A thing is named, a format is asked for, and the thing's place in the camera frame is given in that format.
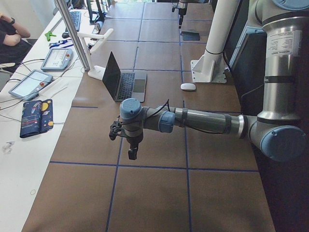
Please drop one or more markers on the aluminium frame post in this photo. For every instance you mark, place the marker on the aluminium frame post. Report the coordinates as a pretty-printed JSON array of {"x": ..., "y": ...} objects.
[{"x": 62, "y": 7}]

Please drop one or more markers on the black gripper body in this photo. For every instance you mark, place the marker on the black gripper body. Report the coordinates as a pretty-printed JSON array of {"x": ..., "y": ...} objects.
[{"x": 133, "y": 142}]

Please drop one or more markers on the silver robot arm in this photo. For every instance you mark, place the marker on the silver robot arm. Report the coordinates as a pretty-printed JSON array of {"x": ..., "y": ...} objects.
[
  {"x": 268, "y": 117},
  {"x": 181, "y": 6}
]

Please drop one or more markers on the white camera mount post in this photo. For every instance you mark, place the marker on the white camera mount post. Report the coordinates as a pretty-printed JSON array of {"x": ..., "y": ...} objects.
[{"x": 210, "y": 68}]

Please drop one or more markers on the black keyboard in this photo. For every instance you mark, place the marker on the black keyboard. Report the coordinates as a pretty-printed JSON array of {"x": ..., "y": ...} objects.
[{"x": 76, "y": 18}]

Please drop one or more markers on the black mouse pad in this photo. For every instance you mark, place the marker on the black mouse pad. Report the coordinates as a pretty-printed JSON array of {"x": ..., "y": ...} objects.
[{"x": 190, "y": 36}]

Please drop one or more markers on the silver metal cylinder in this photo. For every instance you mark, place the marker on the silver metal cylinder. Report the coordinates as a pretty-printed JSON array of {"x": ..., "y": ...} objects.
[{"x": 97, "y": 26}]

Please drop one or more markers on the space pattern pencil case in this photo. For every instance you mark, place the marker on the space pattern pencil case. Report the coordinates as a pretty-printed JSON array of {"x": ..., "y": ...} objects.
[{"x": 37, "y": 118}]

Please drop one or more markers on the teach pendant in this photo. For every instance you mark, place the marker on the teach pendant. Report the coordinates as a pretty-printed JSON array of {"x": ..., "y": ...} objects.
[
  {"x": 28, "y": 88},
  {"x": 57, "y": 59}
]

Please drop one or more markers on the white computer mouse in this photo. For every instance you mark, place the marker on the white computer mouse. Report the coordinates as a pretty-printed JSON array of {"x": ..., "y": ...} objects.
[{"x": 188, "y": 87}]

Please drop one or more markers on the green clamp tool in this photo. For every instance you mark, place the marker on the green clamp tool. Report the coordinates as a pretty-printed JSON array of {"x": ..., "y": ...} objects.
[{"x": 49, "y": 35}]

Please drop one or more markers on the grey laptop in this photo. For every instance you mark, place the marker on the grey laptop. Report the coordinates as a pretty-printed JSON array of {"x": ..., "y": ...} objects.
[{"x": 122, "y": 85}]

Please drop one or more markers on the far teach pendant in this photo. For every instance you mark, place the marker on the far teach pendant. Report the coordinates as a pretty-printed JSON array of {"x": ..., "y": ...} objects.
[{"x": 57, "y": 59}]

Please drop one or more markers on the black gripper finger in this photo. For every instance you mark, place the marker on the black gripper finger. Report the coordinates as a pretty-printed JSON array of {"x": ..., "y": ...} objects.
[{"x": 132, "y": 152}]

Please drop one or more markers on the seated person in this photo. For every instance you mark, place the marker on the seated person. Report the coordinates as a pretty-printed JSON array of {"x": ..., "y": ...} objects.
[{"x": 13, "y": 48}]

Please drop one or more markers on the near teach pendant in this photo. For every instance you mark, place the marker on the near teach pendant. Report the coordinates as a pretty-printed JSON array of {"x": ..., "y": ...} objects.
[{"x": 28, "y": 88}]

